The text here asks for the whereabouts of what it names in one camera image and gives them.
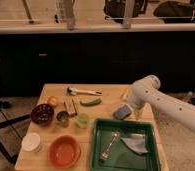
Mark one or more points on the blue sponge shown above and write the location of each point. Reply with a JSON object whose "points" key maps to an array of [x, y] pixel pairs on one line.
{"points": [[122, 112]]}

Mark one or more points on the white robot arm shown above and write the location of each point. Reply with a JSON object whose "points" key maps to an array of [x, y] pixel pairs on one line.
{"points": [[146, 90]]}

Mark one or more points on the dark maroon bowl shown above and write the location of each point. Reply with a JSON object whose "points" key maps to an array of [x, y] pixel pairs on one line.
{"points": [[42, 114]]}

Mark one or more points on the red bowl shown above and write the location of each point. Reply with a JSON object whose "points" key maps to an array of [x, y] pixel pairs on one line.
{"points": [[64, 152]]}

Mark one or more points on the green cucumber toy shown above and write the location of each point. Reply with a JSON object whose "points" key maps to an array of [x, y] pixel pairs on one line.
{"points": [[92, 102]]}

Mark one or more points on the yellow small toy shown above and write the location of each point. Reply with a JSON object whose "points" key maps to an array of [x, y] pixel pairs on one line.
{"points": [[125, 94]]}

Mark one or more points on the wooden block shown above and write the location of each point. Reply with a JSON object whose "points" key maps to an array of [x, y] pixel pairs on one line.
{"points": [[69, 107]]}

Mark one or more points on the light green cup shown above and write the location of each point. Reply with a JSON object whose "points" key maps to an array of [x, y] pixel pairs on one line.
{"points": [[82, 120]]}

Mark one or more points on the metal cup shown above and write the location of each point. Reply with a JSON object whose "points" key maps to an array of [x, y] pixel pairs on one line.
{"points": [[63, 118]]}

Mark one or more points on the orange fruit toy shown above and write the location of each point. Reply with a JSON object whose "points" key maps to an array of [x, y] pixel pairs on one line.
{"points": [[52, 101]]}

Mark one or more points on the wooden table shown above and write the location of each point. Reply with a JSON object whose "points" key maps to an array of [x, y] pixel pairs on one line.
{"points": [[112, 93]]}

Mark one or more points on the metal fork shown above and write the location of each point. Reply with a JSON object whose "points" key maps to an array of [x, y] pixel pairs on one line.
{"points": [[105, 153]]}

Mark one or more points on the grey cloth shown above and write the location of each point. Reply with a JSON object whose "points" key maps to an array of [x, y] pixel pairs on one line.
{"points": [[136, 145]]}

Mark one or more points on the green plastic tray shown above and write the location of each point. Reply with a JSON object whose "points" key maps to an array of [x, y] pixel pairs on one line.
{"points": [[121, 157]]}

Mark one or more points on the white cup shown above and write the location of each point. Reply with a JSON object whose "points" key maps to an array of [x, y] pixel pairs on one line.
{"points": [[31, 142]]}

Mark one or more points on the black chair base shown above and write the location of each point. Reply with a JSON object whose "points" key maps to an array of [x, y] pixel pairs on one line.
{"points": [[6, 123]]}

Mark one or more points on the white handled brush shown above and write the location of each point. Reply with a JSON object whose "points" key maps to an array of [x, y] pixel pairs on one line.
{"points": [[75, 91]]}

